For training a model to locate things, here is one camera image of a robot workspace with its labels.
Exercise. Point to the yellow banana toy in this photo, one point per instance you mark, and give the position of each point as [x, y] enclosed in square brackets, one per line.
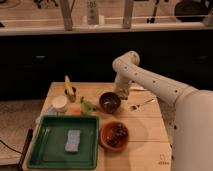
[68, 86]

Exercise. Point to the clear plastic wrap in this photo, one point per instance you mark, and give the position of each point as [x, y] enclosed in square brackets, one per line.
[49, 111]

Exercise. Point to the dark purple bowl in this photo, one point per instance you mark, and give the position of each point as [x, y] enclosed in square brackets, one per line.
[109, 102]

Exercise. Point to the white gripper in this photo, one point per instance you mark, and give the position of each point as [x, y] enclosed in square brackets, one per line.
[122, 88]

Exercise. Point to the orange carrot toy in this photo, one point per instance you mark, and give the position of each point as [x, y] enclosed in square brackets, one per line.
[76, 112]

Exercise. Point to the white knife on table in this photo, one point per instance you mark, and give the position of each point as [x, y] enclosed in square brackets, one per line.
[137, 89]

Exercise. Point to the small dark cup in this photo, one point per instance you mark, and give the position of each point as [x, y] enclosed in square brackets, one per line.
[72, 98]

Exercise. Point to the blue grey sponge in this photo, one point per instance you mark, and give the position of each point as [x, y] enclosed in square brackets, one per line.
[73, 140]

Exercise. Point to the green plastic tray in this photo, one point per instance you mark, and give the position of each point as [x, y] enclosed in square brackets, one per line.
[48, 150]

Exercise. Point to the orange terracotta bowl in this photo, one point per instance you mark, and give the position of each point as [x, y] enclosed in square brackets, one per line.
[114, 136]

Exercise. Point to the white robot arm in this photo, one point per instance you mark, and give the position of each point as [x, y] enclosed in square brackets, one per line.
[192, 147]

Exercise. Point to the white cup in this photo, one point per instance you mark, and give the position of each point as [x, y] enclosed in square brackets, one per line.
[60, 103]

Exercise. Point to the green leafy vegetable toy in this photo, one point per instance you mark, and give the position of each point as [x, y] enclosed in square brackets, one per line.
[87, 107]

